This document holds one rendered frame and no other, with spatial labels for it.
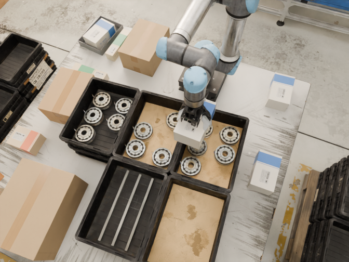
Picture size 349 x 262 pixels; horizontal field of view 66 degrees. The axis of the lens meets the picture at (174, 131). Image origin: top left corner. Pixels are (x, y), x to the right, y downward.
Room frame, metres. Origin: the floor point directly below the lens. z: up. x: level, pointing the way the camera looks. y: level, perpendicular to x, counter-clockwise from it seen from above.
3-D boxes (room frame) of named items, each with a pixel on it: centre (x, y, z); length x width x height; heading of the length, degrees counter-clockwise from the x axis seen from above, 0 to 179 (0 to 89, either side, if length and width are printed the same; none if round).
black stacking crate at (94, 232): (0.23, 0.27, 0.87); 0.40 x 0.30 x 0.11; 156
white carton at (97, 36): (1.45, 0.44, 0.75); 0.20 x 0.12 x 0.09; 140
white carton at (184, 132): (0.53, -0.10, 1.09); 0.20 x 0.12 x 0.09; 151
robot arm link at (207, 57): (0.61, -0.12, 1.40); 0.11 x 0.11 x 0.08; 60
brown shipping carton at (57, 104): (0.93, 0.60, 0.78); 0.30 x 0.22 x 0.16; 158
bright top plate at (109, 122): (0.69, 0.31, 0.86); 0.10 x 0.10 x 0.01
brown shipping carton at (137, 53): (1.27, 0.13, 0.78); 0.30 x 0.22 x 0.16; 151
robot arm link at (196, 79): (0.51, -0.09, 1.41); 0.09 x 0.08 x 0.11; 150
